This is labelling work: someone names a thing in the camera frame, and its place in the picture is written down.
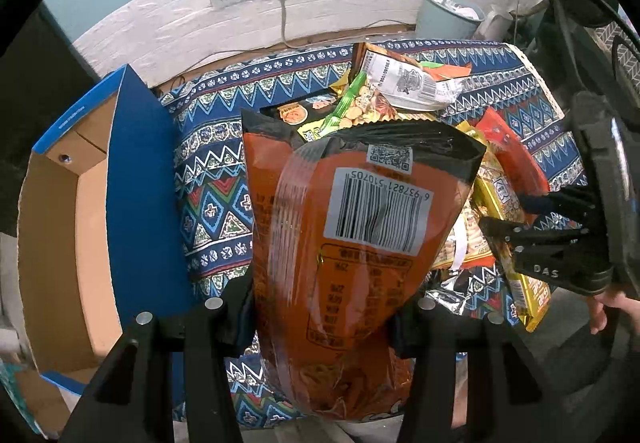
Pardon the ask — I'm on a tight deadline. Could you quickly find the long yellow snack package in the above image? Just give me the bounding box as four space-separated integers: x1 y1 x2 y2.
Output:
432 148 551 333

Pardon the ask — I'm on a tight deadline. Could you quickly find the orange black snack bag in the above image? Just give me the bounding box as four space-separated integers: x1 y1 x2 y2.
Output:
241 111 486 421

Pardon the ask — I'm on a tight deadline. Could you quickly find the orange silver chip bag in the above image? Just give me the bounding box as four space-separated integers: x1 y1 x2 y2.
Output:
349 42 472 112

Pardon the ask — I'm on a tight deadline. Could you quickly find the green broad bean snack bag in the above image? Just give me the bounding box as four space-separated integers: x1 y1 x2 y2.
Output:
297 72 398 142

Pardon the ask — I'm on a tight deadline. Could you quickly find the black yellow snack bag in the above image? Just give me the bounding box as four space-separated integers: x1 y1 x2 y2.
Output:
259 90 337 127

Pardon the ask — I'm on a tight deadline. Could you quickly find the person's right hand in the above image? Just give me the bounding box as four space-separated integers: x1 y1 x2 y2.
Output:
584 286 640 336

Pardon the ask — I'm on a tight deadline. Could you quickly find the red snack bag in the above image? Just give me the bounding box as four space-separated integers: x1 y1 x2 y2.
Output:
476 108 550 198

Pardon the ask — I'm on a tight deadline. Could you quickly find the silver foil snack bag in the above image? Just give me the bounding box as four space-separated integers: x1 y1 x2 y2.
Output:
424 269 476 316

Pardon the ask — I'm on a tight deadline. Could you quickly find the blue cardboard box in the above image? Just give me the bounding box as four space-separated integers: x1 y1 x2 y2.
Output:
17 66 195 383

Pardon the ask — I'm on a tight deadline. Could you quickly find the light blue trash bin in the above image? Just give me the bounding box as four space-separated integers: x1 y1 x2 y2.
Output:
416 0 485 39

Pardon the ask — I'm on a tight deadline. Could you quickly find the patterned blue tablecloth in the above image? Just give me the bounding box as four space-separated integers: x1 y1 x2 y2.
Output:
158 38 587 430

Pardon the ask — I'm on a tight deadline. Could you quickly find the white plug and cable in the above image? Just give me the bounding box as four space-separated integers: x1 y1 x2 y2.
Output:
169 0 417 85

